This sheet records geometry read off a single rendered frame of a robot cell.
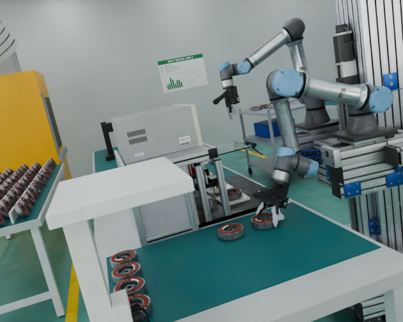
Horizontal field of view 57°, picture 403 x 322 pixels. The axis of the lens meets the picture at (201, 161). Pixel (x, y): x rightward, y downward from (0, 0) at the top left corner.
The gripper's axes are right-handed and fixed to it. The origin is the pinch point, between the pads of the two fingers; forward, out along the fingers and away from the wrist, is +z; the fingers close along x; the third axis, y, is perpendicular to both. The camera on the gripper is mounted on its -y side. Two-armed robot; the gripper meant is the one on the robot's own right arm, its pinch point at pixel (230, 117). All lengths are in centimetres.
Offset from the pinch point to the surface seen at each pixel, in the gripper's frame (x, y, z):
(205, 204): -72, -34, 30
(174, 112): -60, -39, -15
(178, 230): -75, -49, 38
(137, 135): -63, -58, -8
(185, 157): -74, -39, 5
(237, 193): -53, -15, 34
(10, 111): 273, -224, -34
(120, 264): -95, -75, 38
